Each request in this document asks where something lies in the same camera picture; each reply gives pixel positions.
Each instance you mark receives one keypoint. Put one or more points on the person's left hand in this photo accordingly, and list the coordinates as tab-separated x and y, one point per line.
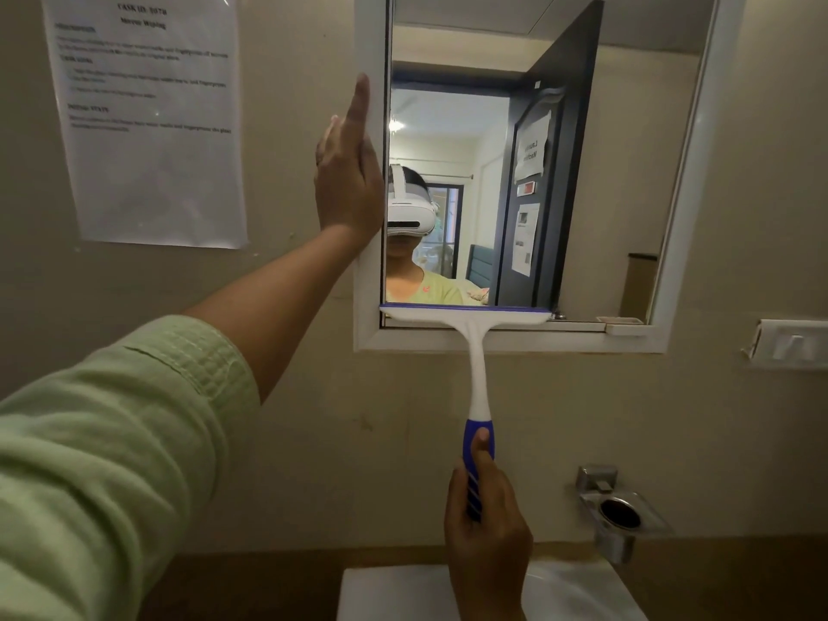
349	180

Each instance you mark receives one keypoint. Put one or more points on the person's right hand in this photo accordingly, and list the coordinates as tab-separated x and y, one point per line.
488	549

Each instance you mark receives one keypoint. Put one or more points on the person's right thumb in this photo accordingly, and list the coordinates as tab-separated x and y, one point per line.
482	455

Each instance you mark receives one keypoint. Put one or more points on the white and blue squeegee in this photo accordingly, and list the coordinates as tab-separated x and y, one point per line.
477	375

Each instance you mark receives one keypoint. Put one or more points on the person's left forearm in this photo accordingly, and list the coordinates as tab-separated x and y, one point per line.
284	303

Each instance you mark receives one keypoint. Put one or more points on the white ceramic sink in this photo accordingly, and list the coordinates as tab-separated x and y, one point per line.
394	594

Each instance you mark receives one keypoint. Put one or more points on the light green sleeve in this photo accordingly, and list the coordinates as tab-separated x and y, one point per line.
103	472

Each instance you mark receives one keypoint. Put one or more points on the printed paper notice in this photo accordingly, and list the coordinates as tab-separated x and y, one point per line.
149	116

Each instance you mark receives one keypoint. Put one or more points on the metal wall soap holder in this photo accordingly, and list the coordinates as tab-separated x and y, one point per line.
618	514

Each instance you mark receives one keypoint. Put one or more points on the white wall switch plate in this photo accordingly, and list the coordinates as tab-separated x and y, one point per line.
792	345

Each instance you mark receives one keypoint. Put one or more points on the white framed wall mirror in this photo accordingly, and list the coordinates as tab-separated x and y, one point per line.
621	155

